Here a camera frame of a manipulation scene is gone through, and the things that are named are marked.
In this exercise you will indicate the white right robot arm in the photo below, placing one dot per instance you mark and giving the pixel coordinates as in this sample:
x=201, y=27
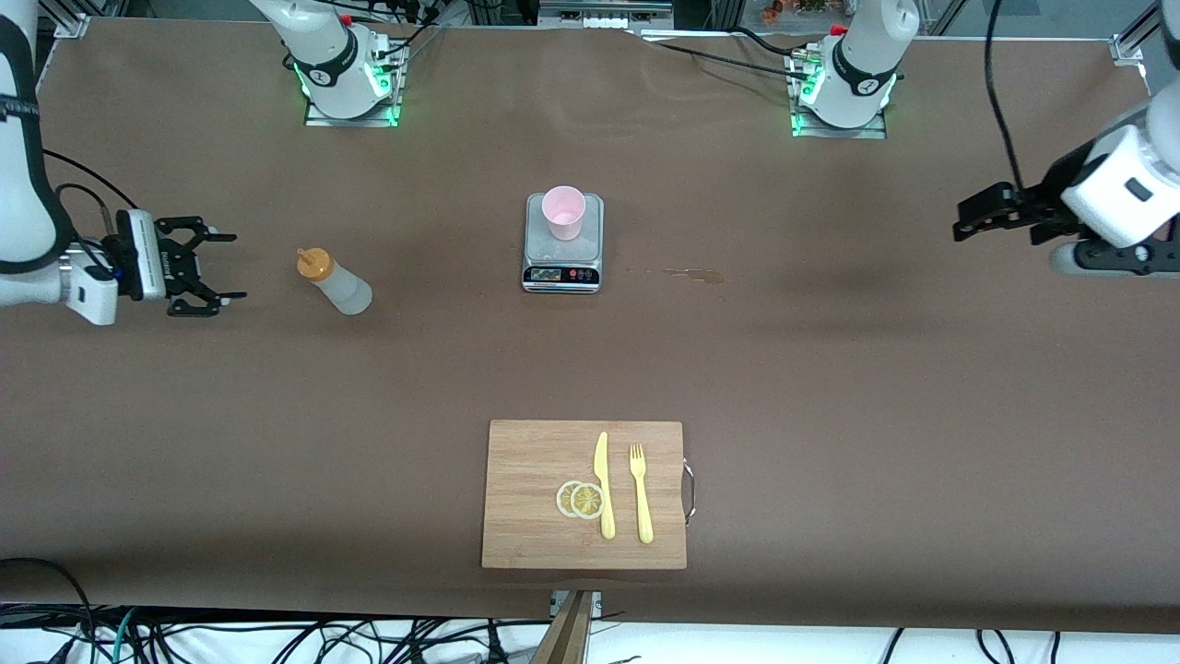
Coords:
x=18, y=184

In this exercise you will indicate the wooden post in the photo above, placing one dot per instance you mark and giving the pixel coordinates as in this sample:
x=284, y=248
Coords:
x=567, y=636

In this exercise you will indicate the small metal bracket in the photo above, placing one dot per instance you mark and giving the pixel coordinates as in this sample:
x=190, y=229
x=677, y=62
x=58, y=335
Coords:
x=596, y=604

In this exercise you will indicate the lemon slice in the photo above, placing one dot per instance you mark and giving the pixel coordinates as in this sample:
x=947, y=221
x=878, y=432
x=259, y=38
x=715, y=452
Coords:
x=562, y=498
x=587, y=501

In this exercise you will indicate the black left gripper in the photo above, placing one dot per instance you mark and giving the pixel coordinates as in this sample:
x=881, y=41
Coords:
x=1040, y=205

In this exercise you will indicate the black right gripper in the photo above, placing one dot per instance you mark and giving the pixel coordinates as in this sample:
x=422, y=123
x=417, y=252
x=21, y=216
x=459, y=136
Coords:
x=171, y=265

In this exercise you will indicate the wooden cutting board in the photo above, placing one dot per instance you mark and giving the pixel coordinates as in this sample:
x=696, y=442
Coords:
x=525, y=461

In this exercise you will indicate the grey equipment box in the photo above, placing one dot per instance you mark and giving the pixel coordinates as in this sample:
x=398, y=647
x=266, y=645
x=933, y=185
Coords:
x=604, y=9

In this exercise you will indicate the sauce bottle with orange cap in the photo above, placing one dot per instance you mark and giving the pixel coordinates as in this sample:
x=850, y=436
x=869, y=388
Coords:
x=346, y=290

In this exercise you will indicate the aluminium frame profile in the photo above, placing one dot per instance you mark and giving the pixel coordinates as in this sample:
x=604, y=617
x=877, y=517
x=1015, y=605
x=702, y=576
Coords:
x=69, y=23
x=1129, y=46

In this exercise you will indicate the pink plastic cup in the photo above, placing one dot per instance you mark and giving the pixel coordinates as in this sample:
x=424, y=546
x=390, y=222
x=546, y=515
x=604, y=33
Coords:
x=562, y=217

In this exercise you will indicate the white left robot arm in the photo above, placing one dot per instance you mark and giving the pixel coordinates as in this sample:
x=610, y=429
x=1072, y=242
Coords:
x=867, y=55

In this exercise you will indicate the yellow plastic knife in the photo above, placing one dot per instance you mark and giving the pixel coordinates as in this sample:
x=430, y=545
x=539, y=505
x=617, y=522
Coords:
x=602, y=470

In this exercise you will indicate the silver digital kitchen scale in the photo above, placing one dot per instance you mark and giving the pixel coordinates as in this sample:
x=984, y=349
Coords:
x=590, y=254

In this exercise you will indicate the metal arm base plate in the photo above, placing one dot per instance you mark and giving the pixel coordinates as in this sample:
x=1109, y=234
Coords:
x=867, y=133
x=323, y=120

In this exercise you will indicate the yellow plastic fork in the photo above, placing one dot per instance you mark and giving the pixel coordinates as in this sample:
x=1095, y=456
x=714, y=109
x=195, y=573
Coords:
x=643, y=507

